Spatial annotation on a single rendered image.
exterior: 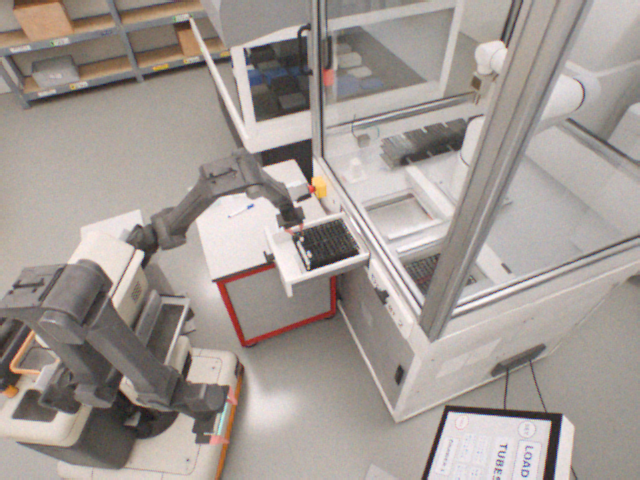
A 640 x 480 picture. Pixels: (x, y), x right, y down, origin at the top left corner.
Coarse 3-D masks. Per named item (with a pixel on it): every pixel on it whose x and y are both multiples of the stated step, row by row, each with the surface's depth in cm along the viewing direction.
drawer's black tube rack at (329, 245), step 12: (312, 228) 159; (324, 228) 163; (336, 228) 159; (312, 240) 159; (324, 240) 155; (336, 240) 154; (348, 240) 155; (312, 252) 152; (324, 252) 151; (336, 252) 150; (348, 252) 151; (312, 264) 148; (324, 264) 151
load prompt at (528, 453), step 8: (520, 440) 84; (520, 448) 83; (528, 448) 82; (536, 448) 80; (520, 456) 82; (528, 456) 80; (536, 456) 79; (520, 464) 80; (528, 464) 79; (536, 464) 78; (512, 472) 81; (520, 472) 79; (528, 472) 78; (536, 472) 77
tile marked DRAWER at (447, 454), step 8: (448, 440) 97; (456, 440) 96; (448, 448) 96; (456, 448) 94; (440, 456) 96; (448, 456) 94; (440, 464) 94; (448, 464) 93; (440, 472) 93; (448, 472) 91
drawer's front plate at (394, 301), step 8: (376, 264) 142; (376, 272) 142; (376, 280) 145; (384, 280) 138; (384, 288) 139; (392, 288) 136; (392, 296) 134; (392, 304) 136; (400, 304) 131; (392, 312) 138; (400, 312) 131; (400, 320) 133; (408, 320) 127; (408, 328) 129; (408, 336) 134
